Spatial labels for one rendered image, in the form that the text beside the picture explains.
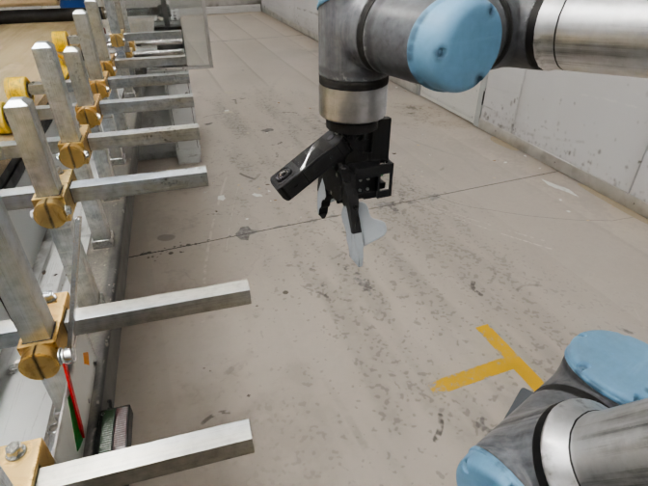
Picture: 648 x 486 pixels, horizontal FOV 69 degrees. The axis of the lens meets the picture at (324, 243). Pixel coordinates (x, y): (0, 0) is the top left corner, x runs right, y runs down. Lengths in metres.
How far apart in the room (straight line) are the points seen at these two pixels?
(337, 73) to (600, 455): 0.49
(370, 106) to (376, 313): 1.48
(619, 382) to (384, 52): 0.50
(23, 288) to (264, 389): 1.16
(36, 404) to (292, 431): 0.84
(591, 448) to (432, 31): 0.43
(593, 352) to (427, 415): 1.03
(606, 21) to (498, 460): 0.47
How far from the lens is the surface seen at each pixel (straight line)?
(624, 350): 0.79
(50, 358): 0.77
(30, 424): 1.04
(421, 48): 0.50
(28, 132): 0.90
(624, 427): 0.55
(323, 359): 1.83
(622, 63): 0.57
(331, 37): 0.60
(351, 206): 0.65
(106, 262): 1.21
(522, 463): 0.62
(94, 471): 0.66
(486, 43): 0.54
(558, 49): 0.59
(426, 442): 1.65
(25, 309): 0.75
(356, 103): 0.61
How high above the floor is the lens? 1.35
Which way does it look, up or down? 34 degrees down
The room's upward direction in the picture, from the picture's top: straight up
